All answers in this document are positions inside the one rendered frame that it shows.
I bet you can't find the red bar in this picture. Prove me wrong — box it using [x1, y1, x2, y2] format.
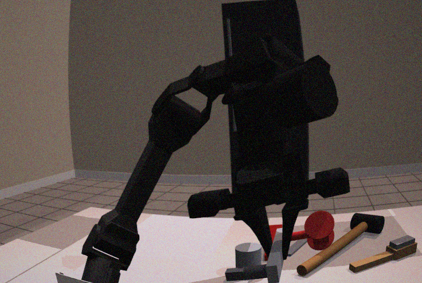
[264, 224, 283, 261]

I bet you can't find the grey cylinder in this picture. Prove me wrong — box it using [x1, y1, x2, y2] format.
[235, 242, 262, 268]

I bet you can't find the grey flat bar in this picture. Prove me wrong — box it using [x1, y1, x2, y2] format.
[288, 238, 307, 257]

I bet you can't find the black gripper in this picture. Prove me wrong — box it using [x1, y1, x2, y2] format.
[187, 131, 350, 260]

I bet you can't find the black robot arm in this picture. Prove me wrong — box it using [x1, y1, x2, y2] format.
[81, 33, 338, 283]

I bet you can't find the black rubber mallet with wooden handle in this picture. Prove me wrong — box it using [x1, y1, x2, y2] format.
[296, 213, 385, 276]

